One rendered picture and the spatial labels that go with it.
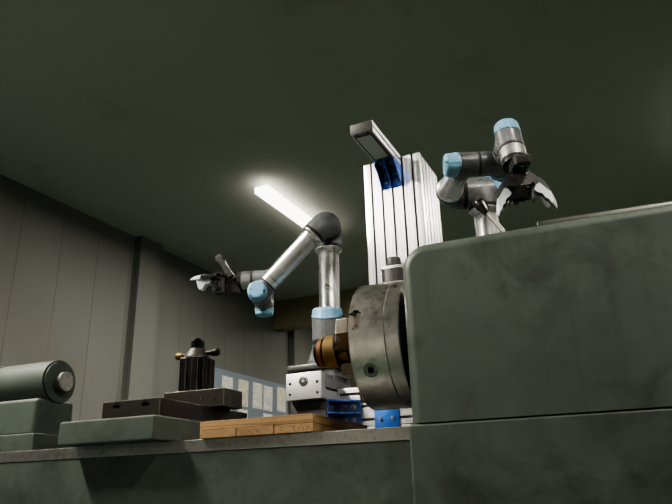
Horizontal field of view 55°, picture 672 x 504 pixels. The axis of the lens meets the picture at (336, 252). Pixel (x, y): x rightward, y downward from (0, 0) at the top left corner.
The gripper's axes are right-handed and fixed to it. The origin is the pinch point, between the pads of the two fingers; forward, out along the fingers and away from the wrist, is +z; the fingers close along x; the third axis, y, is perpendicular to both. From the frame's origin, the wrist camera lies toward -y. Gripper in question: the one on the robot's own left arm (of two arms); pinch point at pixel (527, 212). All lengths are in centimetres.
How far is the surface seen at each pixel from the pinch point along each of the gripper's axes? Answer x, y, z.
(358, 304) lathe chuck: 45, -9, 28
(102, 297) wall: 328, 287, -197
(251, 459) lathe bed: 73, 2, 59
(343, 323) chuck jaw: 49, -7, 31
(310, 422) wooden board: 57, -4, 54
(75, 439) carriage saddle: 120, 2, 50
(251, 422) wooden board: 72, -2, 51
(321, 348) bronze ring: 57, 5, 31
